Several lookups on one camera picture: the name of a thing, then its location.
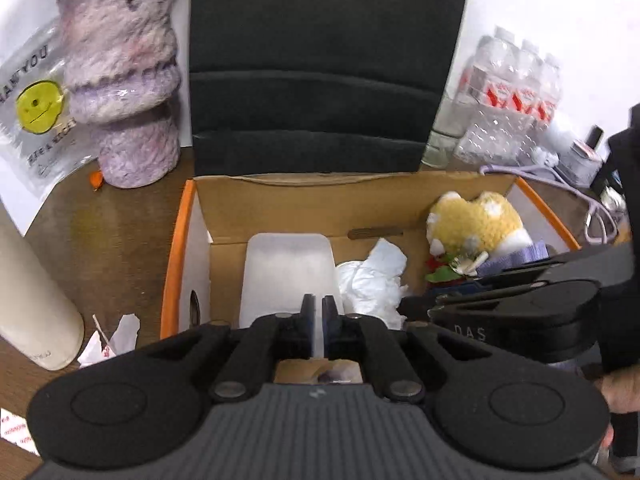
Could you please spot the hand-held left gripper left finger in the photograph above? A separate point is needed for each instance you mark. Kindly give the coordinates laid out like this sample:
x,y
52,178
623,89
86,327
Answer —
x,y
308,325

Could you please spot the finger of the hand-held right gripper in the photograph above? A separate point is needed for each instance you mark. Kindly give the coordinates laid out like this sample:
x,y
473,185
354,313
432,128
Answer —
x,y
550,267
475,302

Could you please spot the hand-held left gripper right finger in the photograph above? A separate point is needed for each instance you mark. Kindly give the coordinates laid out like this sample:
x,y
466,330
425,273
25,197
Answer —
x,y
330,325

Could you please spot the purple knitted pouch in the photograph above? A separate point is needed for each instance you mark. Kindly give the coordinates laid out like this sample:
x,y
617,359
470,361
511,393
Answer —
x,y
520,255

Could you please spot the red rose brooch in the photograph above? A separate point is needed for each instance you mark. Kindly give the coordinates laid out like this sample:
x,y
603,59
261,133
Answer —
x,y
442,272

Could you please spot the translucent plastic box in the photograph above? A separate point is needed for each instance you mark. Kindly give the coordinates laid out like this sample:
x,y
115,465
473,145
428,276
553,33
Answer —
x,y
285,270

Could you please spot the white tissue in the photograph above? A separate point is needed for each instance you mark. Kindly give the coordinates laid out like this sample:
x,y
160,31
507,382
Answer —
x,y
370,280

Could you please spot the yellow white plush toy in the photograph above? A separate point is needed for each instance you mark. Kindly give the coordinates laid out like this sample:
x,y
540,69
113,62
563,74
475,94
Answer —
x,y
475,220

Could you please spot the orange cardboard box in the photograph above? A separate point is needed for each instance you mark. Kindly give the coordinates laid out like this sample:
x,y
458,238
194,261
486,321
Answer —
x,y
300,210

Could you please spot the brown wooden desktop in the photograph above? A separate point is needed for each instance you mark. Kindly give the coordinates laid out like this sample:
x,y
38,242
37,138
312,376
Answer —
x,y
125,240

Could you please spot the person's right hand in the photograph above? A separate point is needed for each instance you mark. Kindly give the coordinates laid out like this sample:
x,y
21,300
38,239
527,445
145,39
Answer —
x,y
622,392

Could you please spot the white charger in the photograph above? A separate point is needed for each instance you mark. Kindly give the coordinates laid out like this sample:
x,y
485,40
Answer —
x,y
612,199

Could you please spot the clear water bottle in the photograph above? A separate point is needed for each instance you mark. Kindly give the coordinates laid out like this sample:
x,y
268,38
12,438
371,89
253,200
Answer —
x,y
482,95
520,100
549,95

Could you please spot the clear glass cup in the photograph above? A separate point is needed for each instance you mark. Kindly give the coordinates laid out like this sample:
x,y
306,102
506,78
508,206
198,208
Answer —
x,y
442,135

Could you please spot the white torn paper scrap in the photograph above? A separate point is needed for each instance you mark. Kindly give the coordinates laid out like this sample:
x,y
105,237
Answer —
x,y
117,340

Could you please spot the small orange object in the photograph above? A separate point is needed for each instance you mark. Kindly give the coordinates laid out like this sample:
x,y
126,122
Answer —
x,y
96,179

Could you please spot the black chair back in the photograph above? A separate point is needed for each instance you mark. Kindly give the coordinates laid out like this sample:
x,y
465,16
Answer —
x,y
320,60

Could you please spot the cream thermos bottle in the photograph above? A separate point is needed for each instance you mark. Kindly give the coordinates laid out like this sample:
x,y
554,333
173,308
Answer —
x,y
30,300

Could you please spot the purple mottled vase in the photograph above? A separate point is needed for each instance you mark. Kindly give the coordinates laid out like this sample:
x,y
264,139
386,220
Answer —
x,y
125,85

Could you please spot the red white paper strip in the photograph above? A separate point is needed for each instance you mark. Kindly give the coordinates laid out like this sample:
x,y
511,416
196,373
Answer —
x,y
17,430

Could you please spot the clear smiley plastic bag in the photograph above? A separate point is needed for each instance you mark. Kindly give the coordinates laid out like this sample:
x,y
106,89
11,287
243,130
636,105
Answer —
x,y
35,110

